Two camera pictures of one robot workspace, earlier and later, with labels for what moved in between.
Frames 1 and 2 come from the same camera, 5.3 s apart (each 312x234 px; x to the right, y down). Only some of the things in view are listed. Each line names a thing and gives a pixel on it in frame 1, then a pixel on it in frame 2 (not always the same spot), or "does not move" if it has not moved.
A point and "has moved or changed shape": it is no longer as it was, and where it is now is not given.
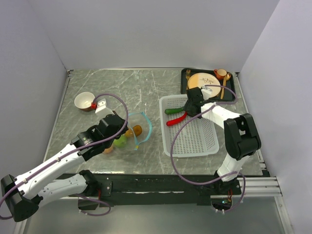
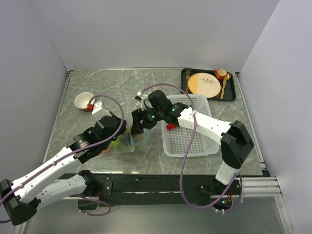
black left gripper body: x=121 y=126 does not move
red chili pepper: x=175 y=121 has moved or changed shape
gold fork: x=188 y=72 does not move
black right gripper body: x=187 y=107 → x=152 y=116
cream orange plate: x=201 y=79 does not move
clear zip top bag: x=140 y=128 does not move
